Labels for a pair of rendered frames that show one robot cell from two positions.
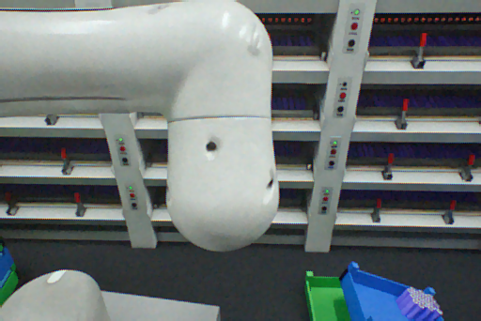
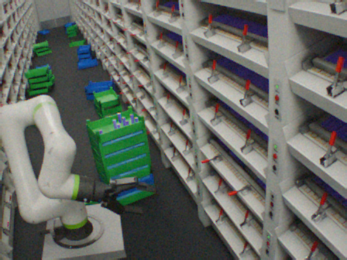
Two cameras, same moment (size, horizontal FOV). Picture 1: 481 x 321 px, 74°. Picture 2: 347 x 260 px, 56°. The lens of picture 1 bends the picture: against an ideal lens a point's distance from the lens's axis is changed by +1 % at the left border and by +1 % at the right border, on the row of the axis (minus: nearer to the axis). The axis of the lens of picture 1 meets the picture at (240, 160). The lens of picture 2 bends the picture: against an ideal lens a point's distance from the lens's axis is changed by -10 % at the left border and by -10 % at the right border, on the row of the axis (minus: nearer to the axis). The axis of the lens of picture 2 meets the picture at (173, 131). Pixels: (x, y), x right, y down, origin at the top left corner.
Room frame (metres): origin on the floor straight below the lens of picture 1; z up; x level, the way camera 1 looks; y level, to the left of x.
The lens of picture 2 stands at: (0.36, -1.06, 1.42)
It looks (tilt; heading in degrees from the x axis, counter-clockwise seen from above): 27 degrees down; 72
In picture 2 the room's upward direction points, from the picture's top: 7 degrees counter-clockwise
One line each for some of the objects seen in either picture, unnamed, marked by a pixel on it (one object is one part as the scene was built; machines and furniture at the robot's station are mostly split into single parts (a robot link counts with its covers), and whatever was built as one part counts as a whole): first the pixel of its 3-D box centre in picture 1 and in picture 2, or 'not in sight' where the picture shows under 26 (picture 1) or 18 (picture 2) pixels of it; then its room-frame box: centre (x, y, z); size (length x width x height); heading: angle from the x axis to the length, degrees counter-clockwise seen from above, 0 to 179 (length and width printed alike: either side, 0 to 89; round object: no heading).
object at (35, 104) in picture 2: not in sight; (43, 111); (0.27, 0.42, 0.88); 0.18 x 0.13 x 0.12; 96
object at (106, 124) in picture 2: not in sight; (115, 124); (0.64, 0.88, 0.52); 0.30 x 0.20 x 0.08; 8
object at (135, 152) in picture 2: not in sight; (119, 147); (0.64, 0.88, 0.36); 0.30 x 0.20 x 0.08; 8
